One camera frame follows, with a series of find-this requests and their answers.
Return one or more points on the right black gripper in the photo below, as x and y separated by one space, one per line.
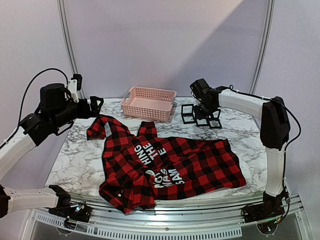
201 113

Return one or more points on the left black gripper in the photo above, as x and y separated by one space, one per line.
94 110

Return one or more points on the red black plaid shirt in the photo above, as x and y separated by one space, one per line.
183 167

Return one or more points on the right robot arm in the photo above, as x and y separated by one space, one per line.
274 128

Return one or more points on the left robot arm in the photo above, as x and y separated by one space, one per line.
59 106

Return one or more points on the black display box right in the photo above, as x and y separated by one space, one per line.
213 120

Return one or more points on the black display box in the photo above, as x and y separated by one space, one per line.
202 122
213 120
187 114

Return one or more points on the black display box middle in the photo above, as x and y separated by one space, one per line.
202 122

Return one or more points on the black display box left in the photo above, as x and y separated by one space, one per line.
187 114

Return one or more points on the pink plastic basket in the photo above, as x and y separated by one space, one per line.
149 103

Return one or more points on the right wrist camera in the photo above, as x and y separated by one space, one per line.
199 88

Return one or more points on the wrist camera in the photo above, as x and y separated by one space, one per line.
74 85
199 88

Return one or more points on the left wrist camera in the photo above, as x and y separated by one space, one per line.
74 85

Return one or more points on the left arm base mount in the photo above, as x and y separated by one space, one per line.
70 211

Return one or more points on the aluminium front rail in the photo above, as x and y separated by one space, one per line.
189 219

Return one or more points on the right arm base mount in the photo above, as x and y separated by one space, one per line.
268 214

